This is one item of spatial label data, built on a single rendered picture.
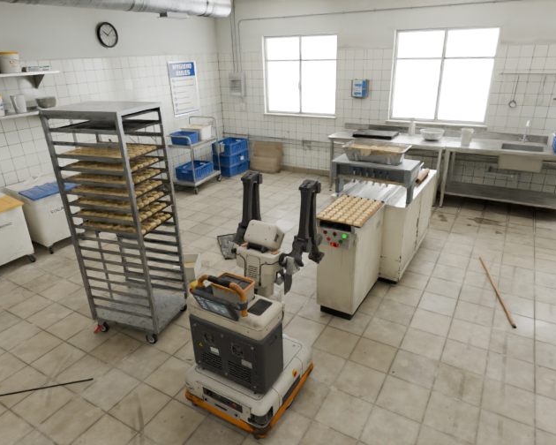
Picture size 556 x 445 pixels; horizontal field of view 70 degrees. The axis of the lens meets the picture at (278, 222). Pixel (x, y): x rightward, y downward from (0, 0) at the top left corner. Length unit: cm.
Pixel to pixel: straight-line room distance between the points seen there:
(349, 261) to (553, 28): 429
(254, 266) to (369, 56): 488
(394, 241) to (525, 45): 354
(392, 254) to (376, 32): 388
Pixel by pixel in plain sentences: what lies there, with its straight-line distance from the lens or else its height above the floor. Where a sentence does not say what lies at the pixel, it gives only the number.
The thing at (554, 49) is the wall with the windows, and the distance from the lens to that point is 644.
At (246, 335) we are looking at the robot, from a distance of 229.
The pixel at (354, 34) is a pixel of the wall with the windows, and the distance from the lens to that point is 687.
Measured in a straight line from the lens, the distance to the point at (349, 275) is 328.
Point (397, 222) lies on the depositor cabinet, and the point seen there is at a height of 69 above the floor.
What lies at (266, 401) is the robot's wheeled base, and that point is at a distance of 253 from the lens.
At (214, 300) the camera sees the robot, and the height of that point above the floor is 94.
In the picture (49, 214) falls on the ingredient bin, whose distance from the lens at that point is 525.
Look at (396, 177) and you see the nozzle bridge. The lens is 368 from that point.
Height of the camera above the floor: 215
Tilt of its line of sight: 24 degrees down
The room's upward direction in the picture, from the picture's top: 2 degrees counter-clockwise
